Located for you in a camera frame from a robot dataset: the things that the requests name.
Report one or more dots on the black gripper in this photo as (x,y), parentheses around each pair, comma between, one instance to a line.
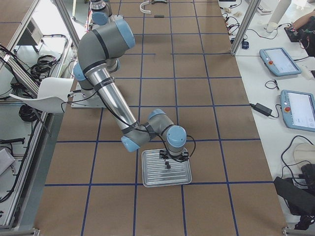
(167,162)

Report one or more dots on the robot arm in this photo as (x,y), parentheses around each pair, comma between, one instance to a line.
(95,49)
(101,12)

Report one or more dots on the silver ribbed metal tray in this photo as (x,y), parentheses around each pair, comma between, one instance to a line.
(156,174)

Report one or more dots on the black power adapter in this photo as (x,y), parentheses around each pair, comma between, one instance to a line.
(261,109)

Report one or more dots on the white plastic chair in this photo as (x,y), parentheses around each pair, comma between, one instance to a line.
(52,95)

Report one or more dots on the near blue teach pendant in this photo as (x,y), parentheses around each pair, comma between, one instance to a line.
(298,110)

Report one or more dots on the blue teach pendant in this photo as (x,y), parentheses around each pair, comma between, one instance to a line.
(298,110)
(279,62)

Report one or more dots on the far blue teach pendant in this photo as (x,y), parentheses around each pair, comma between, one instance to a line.
(279,62)

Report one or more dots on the white curved plastic arc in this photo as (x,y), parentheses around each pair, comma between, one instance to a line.
(142,7)

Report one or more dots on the green curved brake shoe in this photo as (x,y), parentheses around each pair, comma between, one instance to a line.
(159,1)

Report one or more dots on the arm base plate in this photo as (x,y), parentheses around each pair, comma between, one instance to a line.
(89,96)
(118,18)

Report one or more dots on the aluminium frame post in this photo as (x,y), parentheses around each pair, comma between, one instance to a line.
(249,14)

